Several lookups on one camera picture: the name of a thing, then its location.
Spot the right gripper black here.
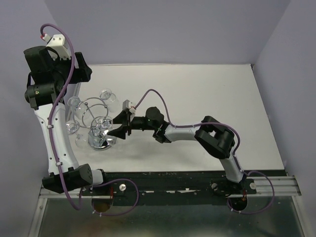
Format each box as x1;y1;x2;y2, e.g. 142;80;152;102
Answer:
107;111;156;141

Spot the removed wine glass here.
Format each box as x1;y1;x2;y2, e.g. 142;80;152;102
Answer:
89;116;117;151
99;88;119;113

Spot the chrome wine glass rack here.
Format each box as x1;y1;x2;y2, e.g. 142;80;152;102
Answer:
80;97;117;152

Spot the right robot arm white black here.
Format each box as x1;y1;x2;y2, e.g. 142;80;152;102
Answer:
108;107;245;194

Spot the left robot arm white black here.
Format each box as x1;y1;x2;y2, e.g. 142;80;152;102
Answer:
24;46;110;195

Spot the upper left hanging glass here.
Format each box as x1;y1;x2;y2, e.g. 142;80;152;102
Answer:
67;96;86;119

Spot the hanging glass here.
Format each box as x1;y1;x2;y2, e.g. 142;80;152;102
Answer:
67;96;86;119
66;120;89;149

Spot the lower left hanging glass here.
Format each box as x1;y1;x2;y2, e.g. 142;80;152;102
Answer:
66;120;89;149

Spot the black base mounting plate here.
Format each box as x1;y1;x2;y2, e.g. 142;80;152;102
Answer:
83;171;257;206

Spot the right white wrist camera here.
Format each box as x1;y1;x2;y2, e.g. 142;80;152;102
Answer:
122;100;136;115

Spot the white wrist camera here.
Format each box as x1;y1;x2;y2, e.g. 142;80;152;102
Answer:
41;34;71;61
122;100;136;115

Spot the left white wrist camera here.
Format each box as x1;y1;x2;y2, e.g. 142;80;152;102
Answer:
41;34;71;61

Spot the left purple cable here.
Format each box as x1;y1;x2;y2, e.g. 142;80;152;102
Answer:
39;23;139;217

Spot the aluminium rail frame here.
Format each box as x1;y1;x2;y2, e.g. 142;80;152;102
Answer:
29;170;308;237

